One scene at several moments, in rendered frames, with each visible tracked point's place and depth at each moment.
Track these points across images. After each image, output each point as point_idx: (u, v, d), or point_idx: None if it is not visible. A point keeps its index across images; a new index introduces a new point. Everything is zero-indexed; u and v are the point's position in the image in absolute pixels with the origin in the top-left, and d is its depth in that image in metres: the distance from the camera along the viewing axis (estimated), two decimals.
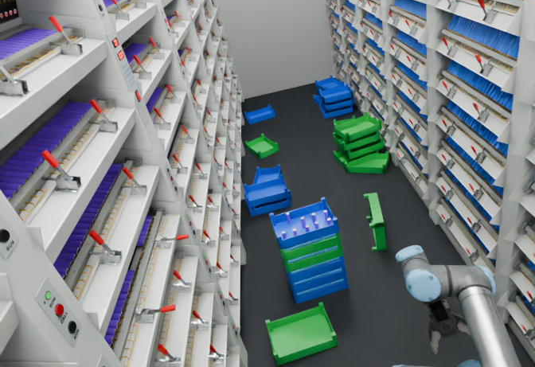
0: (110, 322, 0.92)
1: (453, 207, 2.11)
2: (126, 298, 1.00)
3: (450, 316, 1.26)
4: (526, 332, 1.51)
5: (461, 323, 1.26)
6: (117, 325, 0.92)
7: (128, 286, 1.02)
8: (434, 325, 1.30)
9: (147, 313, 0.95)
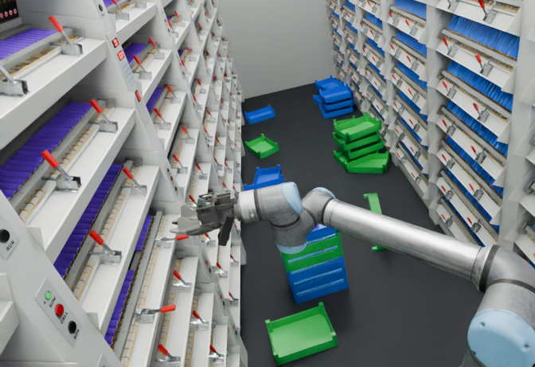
0: (110, 322, 0.92)
1: (453, 207, 2.11)
2: (126, 298, 1.00)
3: None
4: None
5: None
6: (117, 325, 0.92)
7: (128, 286, 1.02)
8: (208, 227, 1.09)
9: (147, 313, 0.95)
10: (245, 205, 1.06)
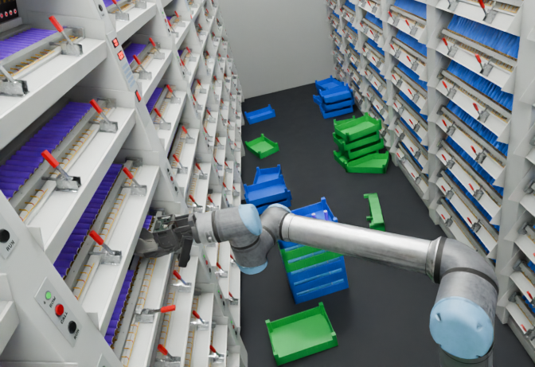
0: (110, 322, 0.92)
1: (453, 207, 2.11)
2: (126, 298, 1.00)
3: None
4: (526, 332, 1.51)
5: None
6: (117, 325, 0.92)
7: (128, 286, 1.02)
8: (165, 249, 1.08)
9: (147, 313, 0.95)
10: (202, 228, 1.05)
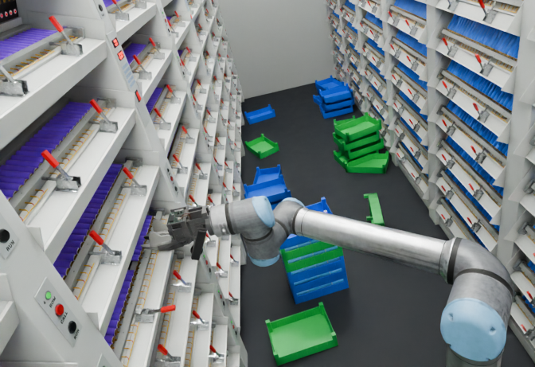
0: (110, 322, 0.92)
1: (453, 207, 2.11)
2: (126, 298, 1.00)
3: None
4: (526, 332, 1.51)
5: None
6: (117, 325, 0.92)
7: (128, 286, 1.02)
8: (179, 241, 1.08)
9: (147, 313, 0.95)
10: (216, 220, 1.06)
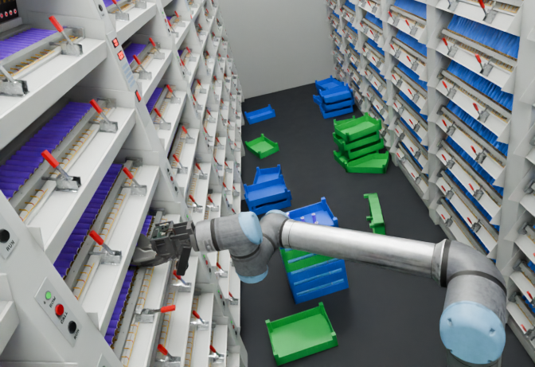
0: (110, 322, 0.92)
1: (453, 207, 2.11)
2: (126, 298, 1.00)
3: None
4: (526, 332, 1.51)
5: None
6: (117, 325, 0.92)
7: (128, 286, 1.02)
8: (163, 257, 1.05)
9: (147, 313, 0.95)
10: (201, 236, 1.02)
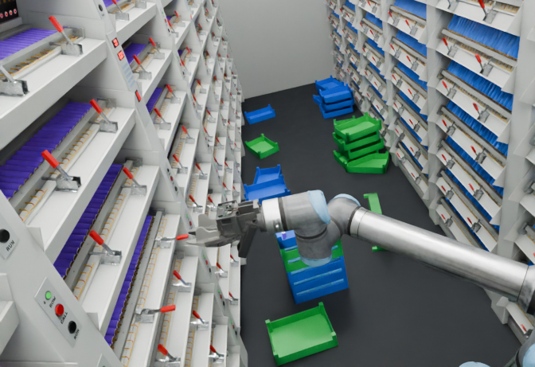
0: (110, 322, 0.92)
1: (453, 207, 2.11)
2: (126, 298, 1.00)
3: None
4: (526, 332, 1.51)
5: None
6: (117, 325, 0.92)
7: (128, 286, 1.02)
8: (228, 237, 1.01)
9: (147, 313, 0.95)
10: (270, 216, 0.98)
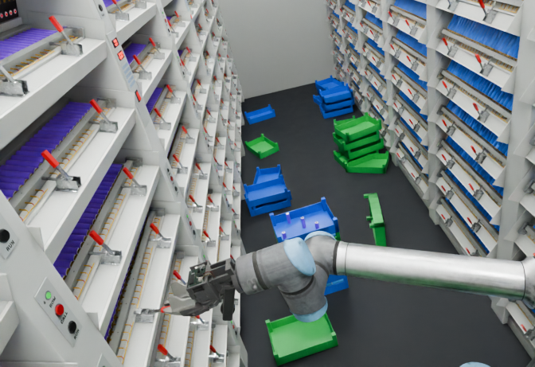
0: None
1: (453, 207, 2.11)
2: (119, 298, 0.99)
3: None
4: (526, 332, 1.51)
5: None
6: (111, 325, 0.92)
7: (122, 286, 1.02)
8: (205, 305, 0.91)
9: (147, 313, 0.95)
10: (244, 276, 0.87)
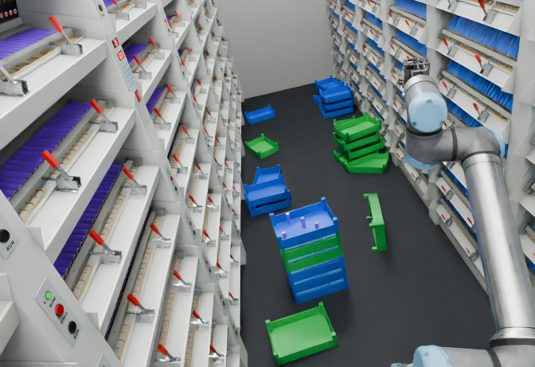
0: None
1: (453, 207, 2.11)
2: (119, 298, 0.99)
3: None
4: None
5: None
6: (110, 325, 0.92)
7: (122, 286, 1.02)
8: (402, 80, 1.20)
9: (145, 314, 0.95)
10: (408, 83, 1.08)
